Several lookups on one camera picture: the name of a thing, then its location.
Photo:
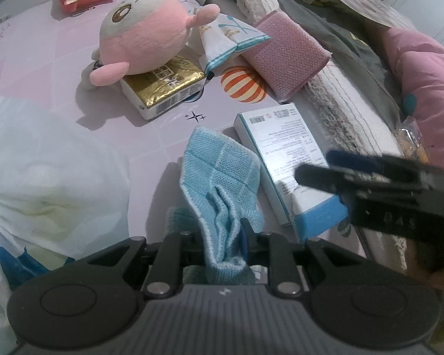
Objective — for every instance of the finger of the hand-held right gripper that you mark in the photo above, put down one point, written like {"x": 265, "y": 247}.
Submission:
{"x": 355, "y": 161}
{"x": 318, "y": 177}

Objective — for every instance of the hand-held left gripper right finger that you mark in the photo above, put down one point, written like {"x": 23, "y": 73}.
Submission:
{"x": 246, "y": 242}

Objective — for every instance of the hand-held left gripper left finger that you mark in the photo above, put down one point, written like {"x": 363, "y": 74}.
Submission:
{"x": 170, "y": 255}

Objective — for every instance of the white teal carton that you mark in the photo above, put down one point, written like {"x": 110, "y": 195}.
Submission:
{"x": 273, "y": 137}

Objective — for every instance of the blue checked towel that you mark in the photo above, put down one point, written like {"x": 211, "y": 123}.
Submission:
{"x": 218, "y": 166}

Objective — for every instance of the white plastic bag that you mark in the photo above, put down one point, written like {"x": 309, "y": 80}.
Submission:
{"x": 40, "y": 173}

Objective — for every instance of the pink plush doll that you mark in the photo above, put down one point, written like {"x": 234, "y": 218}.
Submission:
{"x": 148, "y": 33}

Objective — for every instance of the person's right hand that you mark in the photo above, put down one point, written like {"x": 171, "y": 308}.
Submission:
{"x": 438, "y": 281}

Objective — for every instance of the white fringed blanket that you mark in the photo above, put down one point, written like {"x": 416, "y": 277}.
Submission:
{"x": 355, "y": 118}

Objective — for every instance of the clear plastic packet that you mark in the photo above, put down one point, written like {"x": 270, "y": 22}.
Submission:
{"x": 412, "y": 140}

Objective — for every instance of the pink quilted blanket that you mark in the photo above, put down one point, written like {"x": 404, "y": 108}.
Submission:
{"x": 429, "y": 81}

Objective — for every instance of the dark grey blanket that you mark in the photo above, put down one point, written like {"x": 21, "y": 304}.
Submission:
{"x": 355, "y": 44}

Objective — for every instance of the pink sponge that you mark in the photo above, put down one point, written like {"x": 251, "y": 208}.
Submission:
{"x": 288, "y": 51}

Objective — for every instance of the gold tissue pack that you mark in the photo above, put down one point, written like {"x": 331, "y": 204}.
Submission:
{"x": 162, "y": 88}

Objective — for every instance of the white teal tissue pack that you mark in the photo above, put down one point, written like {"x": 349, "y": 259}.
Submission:
{"x": 222, "y": 33}

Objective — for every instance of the pink printed bed sheet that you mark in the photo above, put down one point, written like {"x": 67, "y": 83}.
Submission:
{"x": 40, "y": 63}

